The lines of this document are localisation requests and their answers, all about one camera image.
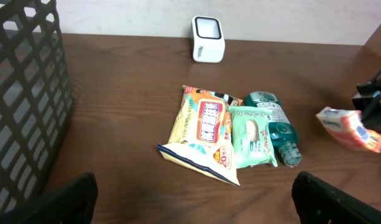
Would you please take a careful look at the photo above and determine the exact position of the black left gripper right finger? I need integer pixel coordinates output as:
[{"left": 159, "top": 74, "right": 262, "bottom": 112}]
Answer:
[{"left": 291, "top": 171, "right": 381, "bottom": 224}]

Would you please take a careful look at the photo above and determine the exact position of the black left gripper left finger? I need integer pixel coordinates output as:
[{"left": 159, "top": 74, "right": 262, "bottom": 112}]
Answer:
[{"left": 0, "top": 172, "right": 98, "bottom": 224}]

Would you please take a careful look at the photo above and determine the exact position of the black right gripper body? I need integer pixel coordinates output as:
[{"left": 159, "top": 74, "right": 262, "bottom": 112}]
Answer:
[{"left": 352, "top": 69, "right": 381, "bottom": 134}]

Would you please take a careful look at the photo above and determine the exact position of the teal mouthwash bottle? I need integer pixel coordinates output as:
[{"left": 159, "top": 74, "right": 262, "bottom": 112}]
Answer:
[{"left": 246, "top": 91, "right": 302, "bottom": 167}]

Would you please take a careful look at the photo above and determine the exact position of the teal package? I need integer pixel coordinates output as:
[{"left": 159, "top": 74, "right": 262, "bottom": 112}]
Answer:
[{"left": 229, "top": 106, "right": 278, "bottom": 169}]

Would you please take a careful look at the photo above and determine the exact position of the orange wiper sheet bag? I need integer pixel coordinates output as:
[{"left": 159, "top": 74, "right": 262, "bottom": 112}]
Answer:
[{"left": 157, "top": 85, "right": 242, "bottom": 186}]

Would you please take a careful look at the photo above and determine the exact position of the white black barcode scanner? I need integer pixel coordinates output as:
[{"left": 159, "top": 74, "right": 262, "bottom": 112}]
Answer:
[{"left": 191, "top": 16, "right": 226, "bottom": 63}]

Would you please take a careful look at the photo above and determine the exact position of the grey plastic basket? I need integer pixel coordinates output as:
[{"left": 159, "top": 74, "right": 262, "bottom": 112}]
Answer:
[{"left": 0, "top": 0, "right": 73, "bottom": 215}]

